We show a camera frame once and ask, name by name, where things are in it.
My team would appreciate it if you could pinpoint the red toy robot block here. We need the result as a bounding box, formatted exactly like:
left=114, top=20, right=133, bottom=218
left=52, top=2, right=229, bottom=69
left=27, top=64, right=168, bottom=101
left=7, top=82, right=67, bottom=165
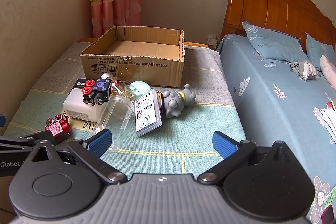
left=45, top=114, right=71, bottom=145

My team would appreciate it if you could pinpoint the clear plastic jar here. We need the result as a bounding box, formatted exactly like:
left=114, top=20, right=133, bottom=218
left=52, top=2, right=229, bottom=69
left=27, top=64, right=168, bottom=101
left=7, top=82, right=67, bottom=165
left=94, top=96, right=134, bottom=150

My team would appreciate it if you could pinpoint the white plastic container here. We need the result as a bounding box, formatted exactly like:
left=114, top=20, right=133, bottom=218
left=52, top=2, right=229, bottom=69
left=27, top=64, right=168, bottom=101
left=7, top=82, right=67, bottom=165
left=63, top=88, right=107, bottom=122

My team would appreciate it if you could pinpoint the card box clear case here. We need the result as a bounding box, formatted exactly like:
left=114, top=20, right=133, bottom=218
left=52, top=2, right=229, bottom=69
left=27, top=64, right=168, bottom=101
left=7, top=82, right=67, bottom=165
left=135, top=89, right=162, bottom=137

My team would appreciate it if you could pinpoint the black digital pocket scale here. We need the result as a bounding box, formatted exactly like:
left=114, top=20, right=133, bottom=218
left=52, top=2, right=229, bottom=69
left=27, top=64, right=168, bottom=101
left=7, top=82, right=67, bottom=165
left=72, top=79, right=87, bottom=89

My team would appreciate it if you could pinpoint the bottle of golden capsules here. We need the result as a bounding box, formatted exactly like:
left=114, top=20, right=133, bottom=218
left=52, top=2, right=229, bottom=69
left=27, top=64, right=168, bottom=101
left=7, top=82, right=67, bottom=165
left=101, top=72, right=135, bottom=102

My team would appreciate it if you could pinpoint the grey rubber dog toy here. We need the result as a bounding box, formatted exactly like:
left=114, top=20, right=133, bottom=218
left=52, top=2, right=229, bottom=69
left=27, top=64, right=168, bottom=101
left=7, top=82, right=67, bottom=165
left=162, top=84, right=197, bottom=118

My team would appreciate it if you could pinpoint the mint green round case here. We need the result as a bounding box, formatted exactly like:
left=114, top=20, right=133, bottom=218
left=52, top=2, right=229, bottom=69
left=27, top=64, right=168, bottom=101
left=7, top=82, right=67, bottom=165
left=129, top=81, right=151, bottom=100

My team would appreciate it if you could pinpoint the clear correction tape dispenser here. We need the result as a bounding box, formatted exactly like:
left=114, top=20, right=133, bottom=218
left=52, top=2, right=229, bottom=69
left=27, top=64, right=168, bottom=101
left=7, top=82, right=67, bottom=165
left=156, top=90, right=163, bottom=111

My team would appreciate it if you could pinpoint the happy every day sign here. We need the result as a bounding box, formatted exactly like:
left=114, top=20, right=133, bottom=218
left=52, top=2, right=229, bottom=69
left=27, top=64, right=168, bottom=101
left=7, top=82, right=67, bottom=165
left=61, top=111, right=96, bottom=132

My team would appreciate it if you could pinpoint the grey green checked cloth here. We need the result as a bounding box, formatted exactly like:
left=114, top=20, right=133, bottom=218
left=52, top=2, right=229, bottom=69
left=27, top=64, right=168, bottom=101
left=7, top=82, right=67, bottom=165
left=5, top=43, right=245, bottom=177

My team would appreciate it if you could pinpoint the blue floral bed sheet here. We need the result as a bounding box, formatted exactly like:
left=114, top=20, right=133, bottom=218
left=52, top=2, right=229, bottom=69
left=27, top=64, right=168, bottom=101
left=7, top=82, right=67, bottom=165
left=218, top=34, right=335, bottom=223

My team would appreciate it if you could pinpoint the crumpled grey cloth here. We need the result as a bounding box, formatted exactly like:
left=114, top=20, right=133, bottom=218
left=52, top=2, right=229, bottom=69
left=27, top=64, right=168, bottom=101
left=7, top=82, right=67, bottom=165
left=290, top=61, right=317, bottom=81

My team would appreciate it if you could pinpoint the blue floral pillow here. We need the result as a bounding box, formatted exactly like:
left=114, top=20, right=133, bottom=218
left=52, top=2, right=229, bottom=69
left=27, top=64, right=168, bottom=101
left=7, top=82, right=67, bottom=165
left=242, top=20, right=308, bottom=63

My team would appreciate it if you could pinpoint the open cardboard box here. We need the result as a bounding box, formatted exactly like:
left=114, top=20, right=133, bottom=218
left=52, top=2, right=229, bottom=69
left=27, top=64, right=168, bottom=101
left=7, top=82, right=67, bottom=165
left=80, top=26, right=185, bottom=88

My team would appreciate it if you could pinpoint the pink pillow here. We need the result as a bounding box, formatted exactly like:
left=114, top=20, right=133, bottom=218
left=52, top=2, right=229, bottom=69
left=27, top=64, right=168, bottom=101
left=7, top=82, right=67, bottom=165
left=319, top=55, right=336, bottom=90

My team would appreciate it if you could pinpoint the wooden bed headboard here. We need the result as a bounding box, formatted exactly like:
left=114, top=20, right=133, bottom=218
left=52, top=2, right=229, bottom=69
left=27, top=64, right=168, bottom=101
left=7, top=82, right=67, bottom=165
left=221, top=0, right=335, bottom=48

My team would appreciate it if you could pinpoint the white wall plug charger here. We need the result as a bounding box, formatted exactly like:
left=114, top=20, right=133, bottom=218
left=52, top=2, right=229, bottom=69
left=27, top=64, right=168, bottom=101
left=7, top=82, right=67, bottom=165
left=207, top=34, right=218, bottom=50

